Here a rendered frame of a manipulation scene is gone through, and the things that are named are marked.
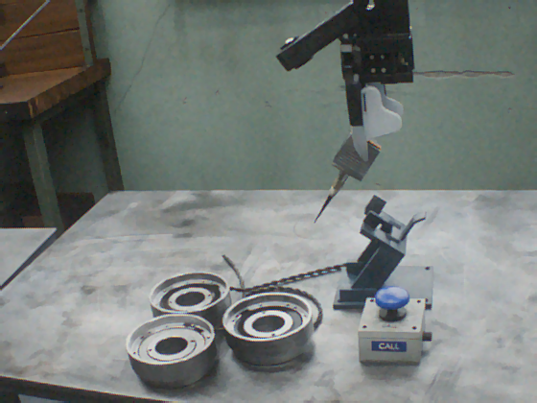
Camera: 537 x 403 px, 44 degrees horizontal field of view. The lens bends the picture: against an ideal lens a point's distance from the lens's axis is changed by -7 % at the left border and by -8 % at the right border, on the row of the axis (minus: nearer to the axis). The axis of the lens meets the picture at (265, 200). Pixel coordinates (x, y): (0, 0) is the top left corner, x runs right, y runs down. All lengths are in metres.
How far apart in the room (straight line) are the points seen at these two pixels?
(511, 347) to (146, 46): 2.00
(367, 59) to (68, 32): 1.88
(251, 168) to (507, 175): 0.92
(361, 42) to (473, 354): 0.37
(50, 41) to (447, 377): 2.13
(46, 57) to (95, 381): 1.94
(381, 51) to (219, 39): 1.70
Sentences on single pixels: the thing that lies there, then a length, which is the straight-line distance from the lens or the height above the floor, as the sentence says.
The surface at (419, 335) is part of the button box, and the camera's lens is 0.77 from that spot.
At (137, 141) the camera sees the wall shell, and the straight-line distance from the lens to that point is 2.70.
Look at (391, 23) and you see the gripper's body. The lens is 0.80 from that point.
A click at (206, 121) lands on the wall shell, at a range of 2.56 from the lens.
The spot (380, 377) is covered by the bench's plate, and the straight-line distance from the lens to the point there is 0.78.
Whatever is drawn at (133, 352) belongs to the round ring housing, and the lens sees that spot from 0.83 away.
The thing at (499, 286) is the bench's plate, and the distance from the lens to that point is 0.94.
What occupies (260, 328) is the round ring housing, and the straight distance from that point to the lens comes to 0.86.
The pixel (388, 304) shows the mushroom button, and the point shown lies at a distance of 0.77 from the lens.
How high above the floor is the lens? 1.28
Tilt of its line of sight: 23 degrees down
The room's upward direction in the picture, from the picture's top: 7 degrees counter-clockwise
